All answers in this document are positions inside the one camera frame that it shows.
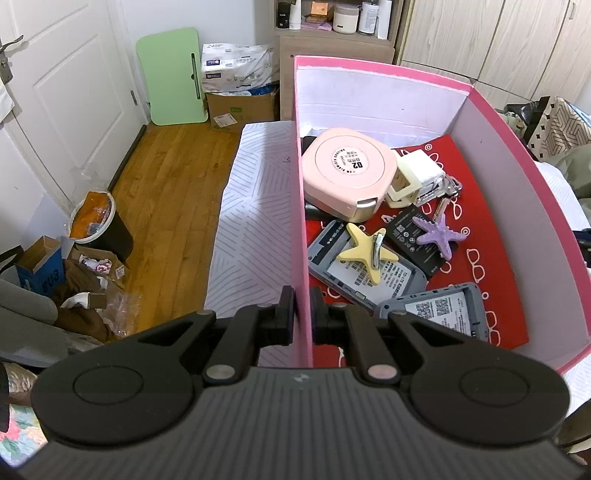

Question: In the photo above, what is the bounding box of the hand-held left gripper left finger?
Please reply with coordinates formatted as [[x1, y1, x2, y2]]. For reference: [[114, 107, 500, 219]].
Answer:
[[139, 285, 296, 386]]

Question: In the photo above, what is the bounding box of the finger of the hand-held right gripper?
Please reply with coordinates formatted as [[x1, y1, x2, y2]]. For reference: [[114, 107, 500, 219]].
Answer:
[[573, 228, 591, 268]]

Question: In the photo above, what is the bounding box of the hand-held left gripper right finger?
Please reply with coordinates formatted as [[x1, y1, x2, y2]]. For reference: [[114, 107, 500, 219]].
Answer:
[[310, 286, 467, 384]]

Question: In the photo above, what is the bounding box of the grey pocket router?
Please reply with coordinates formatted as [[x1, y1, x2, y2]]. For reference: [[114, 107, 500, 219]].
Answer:
[[308, 219, 428, 306], [379, 282, 490, 343]]

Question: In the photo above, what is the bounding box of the pink cardboard box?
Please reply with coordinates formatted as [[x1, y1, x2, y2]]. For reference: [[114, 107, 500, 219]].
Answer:
[[288, 55, 591, 374]]

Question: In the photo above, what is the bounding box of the yellow starfish hair clip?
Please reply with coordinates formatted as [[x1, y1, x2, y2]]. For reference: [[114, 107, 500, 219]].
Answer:
[[336, 223, 399, 283]]

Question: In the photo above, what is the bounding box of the black battery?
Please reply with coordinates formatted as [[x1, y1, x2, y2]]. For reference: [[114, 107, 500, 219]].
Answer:
[[385, 208, 458, 278]]

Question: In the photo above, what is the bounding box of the purple starfish hair clip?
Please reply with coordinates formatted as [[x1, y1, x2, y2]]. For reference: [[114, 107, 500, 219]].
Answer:
[[411, 210, 460, 260]]

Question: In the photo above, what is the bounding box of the pink and gold compact case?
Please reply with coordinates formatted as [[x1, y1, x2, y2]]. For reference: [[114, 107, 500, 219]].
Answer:
[[302, 128, 398, 223]]

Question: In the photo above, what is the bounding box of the bunch of keys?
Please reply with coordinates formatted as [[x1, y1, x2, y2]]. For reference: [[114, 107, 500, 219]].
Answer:
[[416, 175, 463, 221]]

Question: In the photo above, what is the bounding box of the white charger plug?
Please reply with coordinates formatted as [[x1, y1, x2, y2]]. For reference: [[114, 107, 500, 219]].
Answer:
[[404, 149, 445, 185]]

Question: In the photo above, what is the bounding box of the olive green coat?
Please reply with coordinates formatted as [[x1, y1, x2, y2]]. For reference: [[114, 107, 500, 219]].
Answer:
[[554, 143, 591, 199]]

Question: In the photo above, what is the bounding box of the red printed bag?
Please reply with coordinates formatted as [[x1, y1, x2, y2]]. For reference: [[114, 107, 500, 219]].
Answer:
[[302, 135, 529, 370]]

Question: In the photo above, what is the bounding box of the patterned beige cushion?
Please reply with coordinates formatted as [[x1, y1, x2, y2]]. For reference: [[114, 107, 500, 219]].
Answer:
[[526, 96, 591, 160]]

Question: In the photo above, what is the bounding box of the brown cardboard box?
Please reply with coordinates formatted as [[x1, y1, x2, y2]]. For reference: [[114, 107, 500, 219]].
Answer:
[[67, 244, 130, 296], [205, 88, 280, 134]]

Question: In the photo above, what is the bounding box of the bin with orange bag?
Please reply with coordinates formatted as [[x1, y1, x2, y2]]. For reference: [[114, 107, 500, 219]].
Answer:
[[69, 190, 134, 264]]

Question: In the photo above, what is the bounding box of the light wooden wardrobe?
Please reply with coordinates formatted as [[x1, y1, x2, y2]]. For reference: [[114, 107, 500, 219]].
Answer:
[[394, 0, 591, 112]]

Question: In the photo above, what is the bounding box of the blue cardboard box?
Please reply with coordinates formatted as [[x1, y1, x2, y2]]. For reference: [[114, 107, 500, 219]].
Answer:
[[14, 235, 65, 296]]

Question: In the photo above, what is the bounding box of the toilet paper pack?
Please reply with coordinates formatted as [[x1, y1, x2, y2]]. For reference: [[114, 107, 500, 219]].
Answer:
[[201, 44, 273, 93]]

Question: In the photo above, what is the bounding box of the grey chair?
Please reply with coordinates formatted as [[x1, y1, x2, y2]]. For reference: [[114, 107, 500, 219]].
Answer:
[[0, 274, 105, 367]]

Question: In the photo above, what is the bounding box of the green folding table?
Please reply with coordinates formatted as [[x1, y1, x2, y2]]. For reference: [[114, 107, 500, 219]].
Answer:
[[135, 27, 208, 126]]

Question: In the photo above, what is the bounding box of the wooden bookshelf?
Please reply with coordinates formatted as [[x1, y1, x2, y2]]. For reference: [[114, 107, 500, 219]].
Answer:
[[272, 0, 407, 123]]

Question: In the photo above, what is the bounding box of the floral blanket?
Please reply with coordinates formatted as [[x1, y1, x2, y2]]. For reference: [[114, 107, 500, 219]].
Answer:
[[0, 362, 49, 467]]

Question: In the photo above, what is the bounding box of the white cream jar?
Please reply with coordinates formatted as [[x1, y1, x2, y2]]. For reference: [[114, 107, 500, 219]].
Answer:
[[333, 4, 359, 35]]

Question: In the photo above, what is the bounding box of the labelled metal can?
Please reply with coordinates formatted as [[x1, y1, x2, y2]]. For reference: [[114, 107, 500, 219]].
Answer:
[[359, 2, 379, 35]]

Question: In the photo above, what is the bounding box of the tall white bottle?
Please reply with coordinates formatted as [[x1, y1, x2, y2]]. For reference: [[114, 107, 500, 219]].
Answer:
[[378, 0, 393, 40]]

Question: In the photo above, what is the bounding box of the white door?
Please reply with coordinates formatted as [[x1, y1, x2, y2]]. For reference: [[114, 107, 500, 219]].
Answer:
[[0, 0, 148, 217]]

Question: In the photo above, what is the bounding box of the white wall poster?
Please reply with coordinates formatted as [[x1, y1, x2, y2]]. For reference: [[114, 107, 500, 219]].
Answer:
[[0, 82, 23, 126]]

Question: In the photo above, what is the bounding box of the metal door handle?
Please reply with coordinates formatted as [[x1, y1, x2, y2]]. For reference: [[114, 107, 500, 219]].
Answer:
[[0, 34, 25, 84]]

